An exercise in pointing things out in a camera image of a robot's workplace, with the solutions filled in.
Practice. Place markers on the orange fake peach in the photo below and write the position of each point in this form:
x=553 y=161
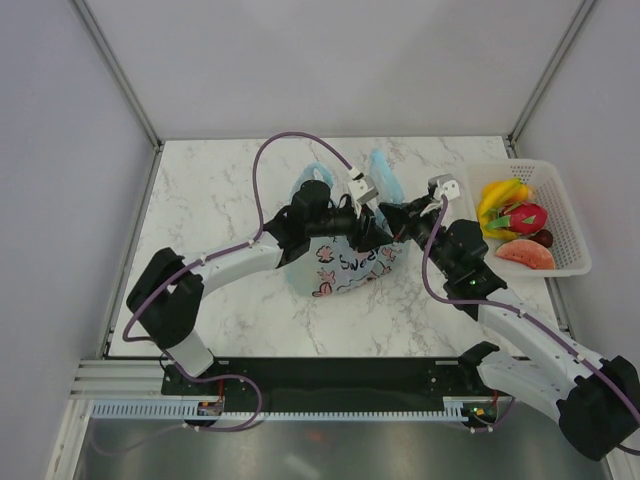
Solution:
x=525 y=194

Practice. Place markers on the left aluminium corner post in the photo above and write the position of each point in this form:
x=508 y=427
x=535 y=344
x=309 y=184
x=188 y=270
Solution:
x=108 y=57

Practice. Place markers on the dark purple fake plum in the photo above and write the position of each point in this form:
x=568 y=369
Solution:
x=543 y=237

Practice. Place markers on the aluminium frame rail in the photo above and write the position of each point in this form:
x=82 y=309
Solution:
x=117 y=379

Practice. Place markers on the light blue plastic bag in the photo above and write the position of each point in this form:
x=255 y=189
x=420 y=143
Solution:
x=331 y=266

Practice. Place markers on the red fake dragon fruit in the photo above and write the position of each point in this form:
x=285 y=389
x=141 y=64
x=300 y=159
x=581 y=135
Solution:
x=523 y=218

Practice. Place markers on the aluminium corner post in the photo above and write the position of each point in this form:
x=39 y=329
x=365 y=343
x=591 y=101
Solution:
x=108 y=57
x=560 y=53

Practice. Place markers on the fake watermelon slice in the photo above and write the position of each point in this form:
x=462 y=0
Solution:
x=528 y=253

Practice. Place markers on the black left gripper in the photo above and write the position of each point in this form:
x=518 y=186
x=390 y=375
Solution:
x=365 y=232

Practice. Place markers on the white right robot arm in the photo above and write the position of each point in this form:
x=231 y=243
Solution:
x=594 y=400

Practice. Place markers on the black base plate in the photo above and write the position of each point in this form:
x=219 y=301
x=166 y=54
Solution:
x=342 y=383

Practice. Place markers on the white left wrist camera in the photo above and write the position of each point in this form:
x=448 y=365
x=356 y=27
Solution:
x=362 y=189

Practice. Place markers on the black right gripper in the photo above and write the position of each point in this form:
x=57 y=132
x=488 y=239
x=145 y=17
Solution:
x=402 y=218

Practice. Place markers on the right aluminium corner post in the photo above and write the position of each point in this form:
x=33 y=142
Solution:
x=560 y=53

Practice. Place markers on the white slotted cable duct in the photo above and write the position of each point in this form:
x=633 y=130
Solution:
x=193 y=410

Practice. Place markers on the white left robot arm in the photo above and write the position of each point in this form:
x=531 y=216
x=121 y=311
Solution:
x=166 y=298

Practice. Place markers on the white plastic fruit basket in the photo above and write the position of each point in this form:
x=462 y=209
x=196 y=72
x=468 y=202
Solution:
x=569 y=250

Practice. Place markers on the yellow fake banana bunch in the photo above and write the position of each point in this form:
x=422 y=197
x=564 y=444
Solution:
x=494 y=196

